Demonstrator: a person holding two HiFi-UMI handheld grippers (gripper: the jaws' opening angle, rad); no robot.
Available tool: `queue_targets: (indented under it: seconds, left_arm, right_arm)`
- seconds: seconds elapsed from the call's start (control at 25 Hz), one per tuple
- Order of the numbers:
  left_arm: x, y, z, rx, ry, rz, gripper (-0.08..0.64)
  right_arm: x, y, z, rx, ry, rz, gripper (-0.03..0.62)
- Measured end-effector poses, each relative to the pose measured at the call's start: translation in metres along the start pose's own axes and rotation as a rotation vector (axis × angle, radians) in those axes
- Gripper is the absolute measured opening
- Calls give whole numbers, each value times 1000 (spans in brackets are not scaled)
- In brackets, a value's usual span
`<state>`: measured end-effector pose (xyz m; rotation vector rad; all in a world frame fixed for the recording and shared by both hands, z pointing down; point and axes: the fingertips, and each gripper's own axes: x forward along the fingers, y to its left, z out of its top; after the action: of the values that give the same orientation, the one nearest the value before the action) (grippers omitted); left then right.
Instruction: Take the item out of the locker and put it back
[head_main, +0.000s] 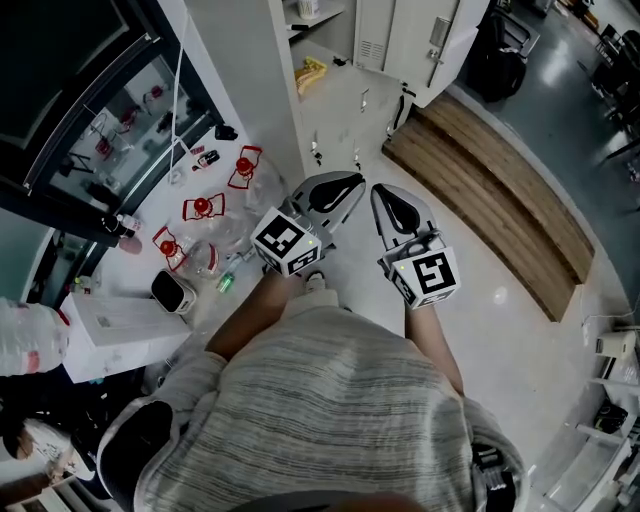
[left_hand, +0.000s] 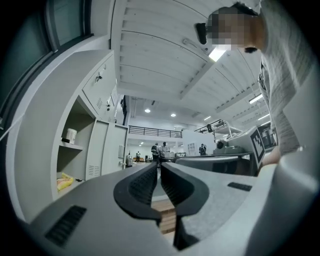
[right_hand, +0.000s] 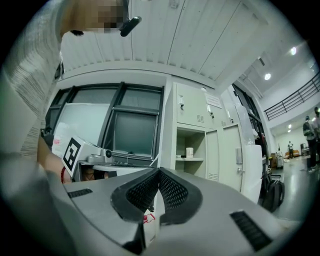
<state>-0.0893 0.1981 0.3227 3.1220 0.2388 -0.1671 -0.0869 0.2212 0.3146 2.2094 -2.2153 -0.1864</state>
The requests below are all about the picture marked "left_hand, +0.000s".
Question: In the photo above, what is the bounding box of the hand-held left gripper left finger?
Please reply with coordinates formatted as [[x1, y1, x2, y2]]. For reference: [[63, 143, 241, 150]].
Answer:
[[113, 161, 161, 221]]

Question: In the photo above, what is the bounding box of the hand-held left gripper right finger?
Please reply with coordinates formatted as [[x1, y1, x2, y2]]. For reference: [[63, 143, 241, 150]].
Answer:
[[160, 161, 210, 251]]

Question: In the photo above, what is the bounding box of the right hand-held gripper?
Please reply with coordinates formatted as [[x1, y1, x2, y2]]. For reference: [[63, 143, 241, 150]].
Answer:
[[174, 125, 266, 176]]

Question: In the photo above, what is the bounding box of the yellow snack packet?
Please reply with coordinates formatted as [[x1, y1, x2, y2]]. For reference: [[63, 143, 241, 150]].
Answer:
[[56, 172, 75, 192]]

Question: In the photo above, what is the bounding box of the cotton swab jar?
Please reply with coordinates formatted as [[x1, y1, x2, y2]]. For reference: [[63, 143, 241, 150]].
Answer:
[[65, 127, 78, 145]]

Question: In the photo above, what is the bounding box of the white shelving unit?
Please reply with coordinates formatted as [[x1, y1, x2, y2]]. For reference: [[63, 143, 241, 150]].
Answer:
[[6, 49, 129, 222]]

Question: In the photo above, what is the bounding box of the person's right forearm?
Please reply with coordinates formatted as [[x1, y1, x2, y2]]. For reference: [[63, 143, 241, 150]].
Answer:
[[261, 146, 282, 167]]

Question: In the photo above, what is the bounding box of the black balcony railing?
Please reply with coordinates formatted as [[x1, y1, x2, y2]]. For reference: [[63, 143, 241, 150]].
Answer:
[[128, 125, 183, 139]]

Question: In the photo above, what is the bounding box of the rectangular ceiling light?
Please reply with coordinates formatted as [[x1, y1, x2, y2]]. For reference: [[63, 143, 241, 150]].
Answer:
[[208, 46, 226, 63], [248, 94, 263, 105]]

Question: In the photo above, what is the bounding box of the person's grey striped shirt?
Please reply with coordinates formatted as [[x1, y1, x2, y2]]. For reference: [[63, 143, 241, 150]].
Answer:
[[257, 0, 320, 157]]

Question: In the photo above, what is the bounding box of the person's head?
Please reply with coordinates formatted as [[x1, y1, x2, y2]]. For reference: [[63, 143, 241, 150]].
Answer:
[[206, 2, 266, 54]]

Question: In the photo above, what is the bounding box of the black head-worn camera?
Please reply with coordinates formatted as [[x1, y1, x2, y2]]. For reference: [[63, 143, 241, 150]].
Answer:
[[195, 22, 208, 46]]

